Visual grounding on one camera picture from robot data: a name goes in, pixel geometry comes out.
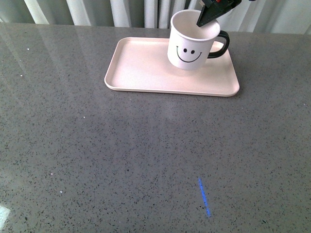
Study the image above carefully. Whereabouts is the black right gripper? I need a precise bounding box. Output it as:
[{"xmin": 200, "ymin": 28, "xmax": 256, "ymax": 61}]
[{"xmin": 196, "ymin": 0, "xmax": 242, "ymax": 27}]

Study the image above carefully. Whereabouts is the white smiley mug black handle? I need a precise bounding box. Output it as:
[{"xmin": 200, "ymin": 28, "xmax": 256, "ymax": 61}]
[{"xmin": 167, "ymin": 10, "xmax": 230, "ymax": 70}]

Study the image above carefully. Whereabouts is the grey pleated curtain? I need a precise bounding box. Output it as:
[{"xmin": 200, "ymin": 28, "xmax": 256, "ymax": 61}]
[{"xmin": 0, "ymin": 0, "xmax": 311, "ymax": 35}]

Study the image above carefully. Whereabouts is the cream rectangular tray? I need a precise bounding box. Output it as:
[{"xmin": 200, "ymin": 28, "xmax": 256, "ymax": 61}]
[{"xmin": 104, "ymin": 37, "xmax": 240, "ymax": 97}]

